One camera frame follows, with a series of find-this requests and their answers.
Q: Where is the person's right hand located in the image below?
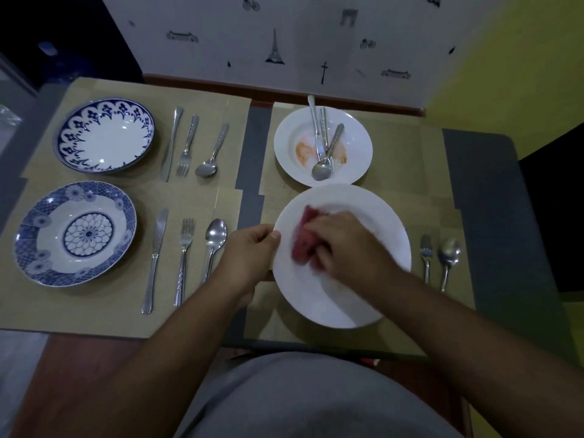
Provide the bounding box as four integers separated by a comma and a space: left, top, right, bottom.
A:
302, 212, 403, 302

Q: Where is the person's left hand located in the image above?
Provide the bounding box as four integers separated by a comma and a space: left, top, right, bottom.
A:
218, 223, 282, 301

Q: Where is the steel spoon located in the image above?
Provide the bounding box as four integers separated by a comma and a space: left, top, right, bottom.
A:
200, 218, 229, 286
195, 122, 231, 180
437, 237, 462, 294
311, 122, 346, 182

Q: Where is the white plate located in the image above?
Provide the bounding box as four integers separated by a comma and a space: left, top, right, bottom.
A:
271, 183, 413, 330
273, 106, 374, 188

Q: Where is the red cleaning cloth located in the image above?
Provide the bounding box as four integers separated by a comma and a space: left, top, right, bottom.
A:
291, 204, 329, 271

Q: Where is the steel fork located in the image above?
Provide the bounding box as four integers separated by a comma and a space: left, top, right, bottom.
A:
175, 114, 201, 178
319, 106, 331, 161
419, 234, 434, 285
173, 217, 198, 309

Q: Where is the steel knife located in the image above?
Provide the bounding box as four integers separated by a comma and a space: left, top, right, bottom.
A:
141, 208, 170, 316
160, 106, 185, 184
306, 94, 326, 164

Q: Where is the blue geometric rim plate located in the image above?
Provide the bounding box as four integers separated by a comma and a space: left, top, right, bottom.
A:
13, 181, 138, 288

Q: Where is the blue floral rim plate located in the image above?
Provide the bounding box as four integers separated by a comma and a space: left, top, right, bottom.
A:
52, 97, 156, 175

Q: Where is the person's left forearm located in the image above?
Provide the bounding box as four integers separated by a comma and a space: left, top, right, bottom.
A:
27, 282, 256, 438

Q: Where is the person's right forearm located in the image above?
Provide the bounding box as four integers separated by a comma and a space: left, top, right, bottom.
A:
369, 273, 584, 438

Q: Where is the person's grey shirt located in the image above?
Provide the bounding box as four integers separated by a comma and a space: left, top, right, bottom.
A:
175, 352, 465, 438

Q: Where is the beige woven placemat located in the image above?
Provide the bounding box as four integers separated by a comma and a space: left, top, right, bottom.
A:
242, 195, 476, 357
22, 77, 253, 189
0, 177, 244, 339
259, 102, 458, 211

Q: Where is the brown wooden baseboard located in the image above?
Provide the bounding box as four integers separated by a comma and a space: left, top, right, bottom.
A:
142, 73, 426, 118

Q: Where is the black furniture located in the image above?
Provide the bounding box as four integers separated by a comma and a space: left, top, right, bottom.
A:
518, 122, 584, 296

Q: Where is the brown wooden seat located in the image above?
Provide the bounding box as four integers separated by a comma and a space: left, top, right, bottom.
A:
8, 332, 151, 438

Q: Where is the blue water jug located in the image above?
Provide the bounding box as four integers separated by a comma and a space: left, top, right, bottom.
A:
38, 40, 92, 78

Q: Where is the silver water dispenser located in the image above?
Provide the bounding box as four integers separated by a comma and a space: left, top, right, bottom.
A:
0, 54, 40, 128

